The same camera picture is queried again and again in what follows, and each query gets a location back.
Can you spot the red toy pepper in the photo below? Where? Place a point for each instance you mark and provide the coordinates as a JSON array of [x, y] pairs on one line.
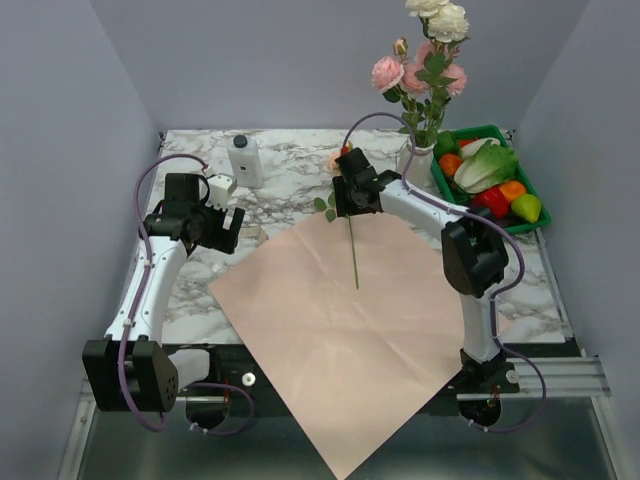
[[494, 200]]

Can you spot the white bottle black cap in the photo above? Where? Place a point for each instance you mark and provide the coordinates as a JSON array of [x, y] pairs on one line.
[[245, 161]]

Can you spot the white ribbed vase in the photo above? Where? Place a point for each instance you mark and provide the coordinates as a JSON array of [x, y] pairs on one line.
[[419, 173]]

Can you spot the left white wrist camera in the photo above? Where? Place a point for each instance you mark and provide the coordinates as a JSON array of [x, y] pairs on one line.
[[221, 189]]

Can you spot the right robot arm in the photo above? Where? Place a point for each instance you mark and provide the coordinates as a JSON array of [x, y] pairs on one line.
[[474, 256]]

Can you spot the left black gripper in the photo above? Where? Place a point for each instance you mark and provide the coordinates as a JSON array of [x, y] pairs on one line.
[[223, 239]]

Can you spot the white rose stem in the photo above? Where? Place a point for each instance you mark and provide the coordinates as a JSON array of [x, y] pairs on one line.
[[443, 21]]

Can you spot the pink wrapping paper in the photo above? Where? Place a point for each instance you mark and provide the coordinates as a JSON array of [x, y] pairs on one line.
[[352, 365]]

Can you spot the toy napa cabbage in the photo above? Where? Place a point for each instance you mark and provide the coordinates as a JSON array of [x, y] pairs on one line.
[[492, 164]]

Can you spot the green toy pear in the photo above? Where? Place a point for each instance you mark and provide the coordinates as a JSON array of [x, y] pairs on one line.
[[527, 207]]

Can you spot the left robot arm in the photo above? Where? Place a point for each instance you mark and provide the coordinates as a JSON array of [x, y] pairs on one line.
[[138, 325]]

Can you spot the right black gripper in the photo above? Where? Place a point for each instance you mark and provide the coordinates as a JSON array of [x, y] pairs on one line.
[[342, 206]]

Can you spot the aluminium frame rail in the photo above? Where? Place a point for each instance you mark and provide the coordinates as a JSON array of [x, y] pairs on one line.
[[565, 380]]

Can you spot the cream ribbon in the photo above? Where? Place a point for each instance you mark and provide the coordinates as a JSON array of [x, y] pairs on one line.
[[250, 232]]

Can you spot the green toy pepper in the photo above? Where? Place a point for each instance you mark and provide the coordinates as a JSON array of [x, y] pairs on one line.
[[446, 143]]

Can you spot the pink rose stem with bud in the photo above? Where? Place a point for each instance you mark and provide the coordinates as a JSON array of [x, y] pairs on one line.
[[394, 77]]

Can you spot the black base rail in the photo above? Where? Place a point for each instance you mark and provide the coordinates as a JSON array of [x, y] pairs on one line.
[[237, 387]]

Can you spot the orange toy fruit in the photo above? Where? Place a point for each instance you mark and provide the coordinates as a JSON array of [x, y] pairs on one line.
[[511, 190]]

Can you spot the peach rose stem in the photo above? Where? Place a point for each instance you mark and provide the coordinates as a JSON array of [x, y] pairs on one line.
[[329, 208]]

